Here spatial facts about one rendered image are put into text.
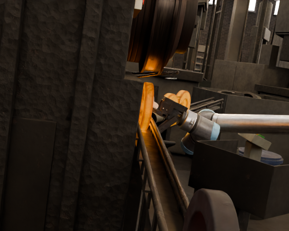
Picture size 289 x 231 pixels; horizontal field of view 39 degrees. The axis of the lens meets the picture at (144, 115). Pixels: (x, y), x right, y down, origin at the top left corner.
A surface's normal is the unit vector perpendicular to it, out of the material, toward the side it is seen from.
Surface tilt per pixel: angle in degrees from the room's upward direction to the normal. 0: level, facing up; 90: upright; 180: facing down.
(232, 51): 90
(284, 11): 92
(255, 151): 90
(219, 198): 12
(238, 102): 90
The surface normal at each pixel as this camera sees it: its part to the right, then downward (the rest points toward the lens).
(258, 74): -0.90, -0.07
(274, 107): 0.34, 0.18
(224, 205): 0.17, -0.87
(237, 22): 0.09, 0.15
